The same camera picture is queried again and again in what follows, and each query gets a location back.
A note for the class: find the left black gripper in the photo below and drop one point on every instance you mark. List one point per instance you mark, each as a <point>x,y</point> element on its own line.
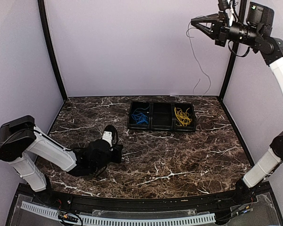
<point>118,149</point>

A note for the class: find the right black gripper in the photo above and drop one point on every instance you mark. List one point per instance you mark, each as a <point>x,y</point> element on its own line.
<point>220,29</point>

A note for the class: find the black three-compartment bin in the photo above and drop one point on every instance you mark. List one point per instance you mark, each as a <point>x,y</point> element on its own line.
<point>162,116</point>

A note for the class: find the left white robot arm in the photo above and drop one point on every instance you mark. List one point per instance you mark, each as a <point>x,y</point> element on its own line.
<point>21,136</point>

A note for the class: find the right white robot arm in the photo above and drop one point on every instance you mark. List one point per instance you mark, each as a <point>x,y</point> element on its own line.
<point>252,31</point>

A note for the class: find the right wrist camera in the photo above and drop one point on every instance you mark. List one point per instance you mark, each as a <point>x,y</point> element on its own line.
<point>228,7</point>

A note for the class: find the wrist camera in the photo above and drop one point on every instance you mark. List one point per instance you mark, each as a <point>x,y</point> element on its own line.
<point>228,7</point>
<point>110,135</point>

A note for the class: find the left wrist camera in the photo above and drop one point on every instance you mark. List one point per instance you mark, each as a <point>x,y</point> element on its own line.
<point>110,135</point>

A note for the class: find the right black frame post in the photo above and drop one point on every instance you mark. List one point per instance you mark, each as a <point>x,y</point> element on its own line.
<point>231,58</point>

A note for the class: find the black frame post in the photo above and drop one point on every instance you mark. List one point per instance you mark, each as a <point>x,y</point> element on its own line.
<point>231,58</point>
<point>50,48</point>

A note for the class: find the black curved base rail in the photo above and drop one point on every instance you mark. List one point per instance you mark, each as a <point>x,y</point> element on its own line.
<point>220,202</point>

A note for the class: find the white slotted cable duct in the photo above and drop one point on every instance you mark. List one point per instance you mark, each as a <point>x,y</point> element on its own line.
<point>122,218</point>

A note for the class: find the left black frame post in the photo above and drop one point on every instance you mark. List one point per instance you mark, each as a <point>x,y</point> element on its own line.
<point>50,48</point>

